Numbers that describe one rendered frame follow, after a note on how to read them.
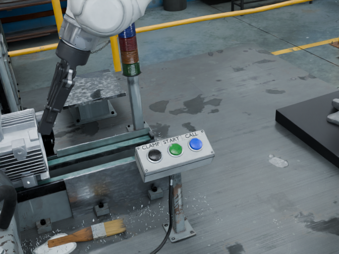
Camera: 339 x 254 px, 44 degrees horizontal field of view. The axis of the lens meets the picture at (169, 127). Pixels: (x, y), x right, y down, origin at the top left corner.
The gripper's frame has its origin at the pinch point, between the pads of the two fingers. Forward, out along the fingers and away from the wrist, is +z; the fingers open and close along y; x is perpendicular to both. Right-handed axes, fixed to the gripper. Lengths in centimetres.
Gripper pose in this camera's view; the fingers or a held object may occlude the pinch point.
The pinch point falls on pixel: (48, 120)
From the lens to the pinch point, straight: 106.3
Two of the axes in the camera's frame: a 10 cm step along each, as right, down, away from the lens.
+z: -4.1, 8.6, 3.0
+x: 8.4, 2.3, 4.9
